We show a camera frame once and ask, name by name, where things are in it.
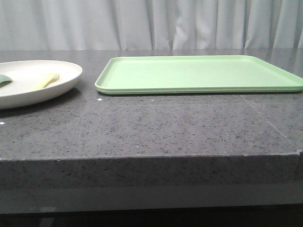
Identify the yellow plastic fork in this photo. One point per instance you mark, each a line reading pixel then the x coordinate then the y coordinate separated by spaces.
pixel 44 80

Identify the cream round plate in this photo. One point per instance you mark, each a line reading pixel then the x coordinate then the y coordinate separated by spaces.
pixel 26 74

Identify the light green plastic tray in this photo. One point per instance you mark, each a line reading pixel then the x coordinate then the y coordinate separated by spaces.
pixel 194 74

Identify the green plastic utensil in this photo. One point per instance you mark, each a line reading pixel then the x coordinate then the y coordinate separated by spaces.
pixel 4 80

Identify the grey pleated curtain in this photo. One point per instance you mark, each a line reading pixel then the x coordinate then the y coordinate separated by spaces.
pixel 150 24

